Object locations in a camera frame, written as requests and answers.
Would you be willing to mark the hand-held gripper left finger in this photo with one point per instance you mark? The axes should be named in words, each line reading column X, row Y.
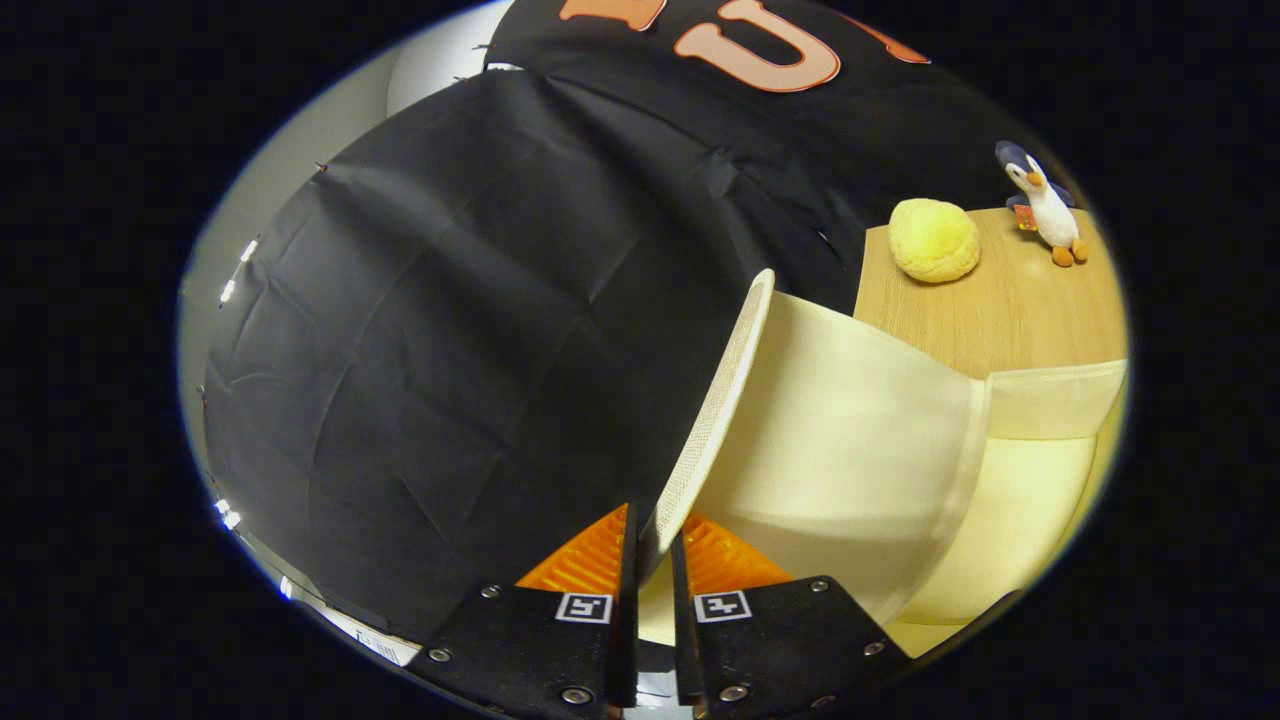
column 628, row 620

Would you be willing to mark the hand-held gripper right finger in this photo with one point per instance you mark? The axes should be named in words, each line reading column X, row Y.
column 682, row 640

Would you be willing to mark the cream fabric storage box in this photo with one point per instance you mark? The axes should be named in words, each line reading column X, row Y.
column 850, row 440

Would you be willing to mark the black backdrop cloth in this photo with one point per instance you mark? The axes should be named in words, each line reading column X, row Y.
column 450, row 350

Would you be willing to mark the yellow plush ball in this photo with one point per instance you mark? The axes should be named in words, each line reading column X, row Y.
column 935, row 240

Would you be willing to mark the penguin plush toy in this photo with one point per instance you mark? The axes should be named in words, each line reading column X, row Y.
column 1050, row 210

